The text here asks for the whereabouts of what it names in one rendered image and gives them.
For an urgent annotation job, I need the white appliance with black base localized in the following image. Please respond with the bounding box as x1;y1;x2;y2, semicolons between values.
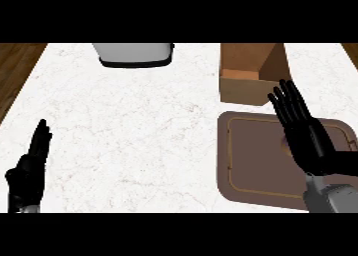
91;43;177;69

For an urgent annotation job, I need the brown tray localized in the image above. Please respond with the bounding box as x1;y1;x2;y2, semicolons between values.
217;110;358;212

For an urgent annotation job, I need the cardboard box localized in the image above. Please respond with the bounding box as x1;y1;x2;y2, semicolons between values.
220;43;293;107

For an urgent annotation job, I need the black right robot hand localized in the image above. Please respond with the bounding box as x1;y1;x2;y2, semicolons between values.
267;78;358;178

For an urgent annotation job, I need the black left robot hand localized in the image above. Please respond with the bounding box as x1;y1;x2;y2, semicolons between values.
4;118;54;214

